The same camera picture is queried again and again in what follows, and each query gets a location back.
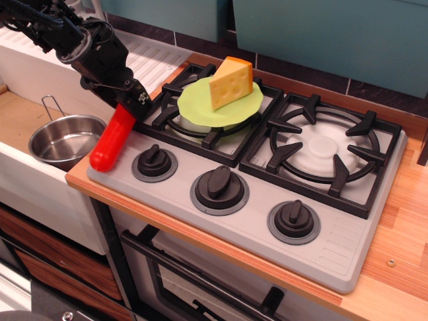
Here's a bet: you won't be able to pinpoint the middle black stove knob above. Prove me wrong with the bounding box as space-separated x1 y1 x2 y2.
190 165 249 216

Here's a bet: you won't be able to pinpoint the white toy sink unit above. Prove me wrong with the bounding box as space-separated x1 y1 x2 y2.
0 26 194 257

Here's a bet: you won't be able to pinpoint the grey toy faucet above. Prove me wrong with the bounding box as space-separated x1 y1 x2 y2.
65 0 103 17

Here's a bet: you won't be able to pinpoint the right black stove knob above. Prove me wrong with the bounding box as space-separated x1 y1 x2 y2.
267 200 321 245

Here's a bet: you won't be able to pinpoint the yellow toy cheese wedge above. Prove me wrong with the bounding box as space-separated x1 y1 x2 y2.
209 56 253 110

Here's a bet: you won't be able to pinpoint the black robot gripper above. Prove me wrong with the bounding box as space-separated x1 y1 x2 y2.
63 19 152 122

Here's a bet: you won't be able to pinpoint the white right burner disc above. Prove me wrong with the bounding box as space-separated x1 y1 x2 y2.
276 114 371 177

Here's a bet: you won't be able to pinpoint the black stove knob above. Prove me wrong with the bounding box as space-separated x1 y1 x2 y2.
190 165 249 216
267 200 321 245
132 144 179 183

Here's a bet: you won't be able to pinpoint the black braided cable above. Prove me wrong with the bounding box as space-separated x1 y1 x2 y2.
0 0 64 33

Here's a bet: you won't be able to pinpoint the wooden drawer fronts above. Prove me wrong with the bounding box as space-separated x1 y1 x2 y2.
1 204 132 320

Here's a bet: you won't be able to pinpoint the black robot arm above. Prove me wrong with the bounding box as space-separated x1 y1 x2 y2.
1 1 153 122

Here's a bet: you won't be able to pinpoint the grey toy stove top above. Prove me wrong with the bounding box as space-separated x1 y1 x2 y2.
86 62 409 295

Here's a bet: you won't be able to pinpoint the oven door with black handle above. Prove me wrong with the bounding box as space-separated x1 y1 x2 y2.
120 225 338 320

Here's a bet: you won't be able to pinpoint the small steel pot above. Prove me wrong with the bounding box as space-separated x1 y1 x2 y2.
28 114 106 172

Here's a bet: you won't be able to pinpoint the left black burner grate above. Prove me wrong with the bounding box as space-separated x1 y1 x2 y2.
136 64 284 167

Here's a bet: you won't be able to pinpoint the red toy sausage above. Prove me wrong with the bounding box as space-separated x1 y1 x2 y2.
90 104 136 173

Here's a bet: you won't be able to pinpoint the black burner grate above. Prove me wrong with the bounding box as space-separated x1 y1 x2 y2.
239 93 405 219
136 64 284 167

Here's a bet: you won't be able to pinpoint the left black stove knob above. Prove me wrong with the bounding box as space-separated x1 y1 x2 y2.
132 144 179 183

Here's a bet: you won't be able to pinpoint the teal wall cabinet left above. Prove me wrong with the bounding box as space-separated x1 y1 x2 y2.
101 0 229 42

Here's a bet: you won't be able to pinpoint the right black burner grate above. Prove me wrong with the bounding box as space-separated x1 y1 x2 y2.
239 93 405 219

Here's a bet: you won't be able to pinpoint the light green plastic plate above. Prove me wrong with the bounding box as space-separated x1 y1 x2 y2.
177 76 263 128

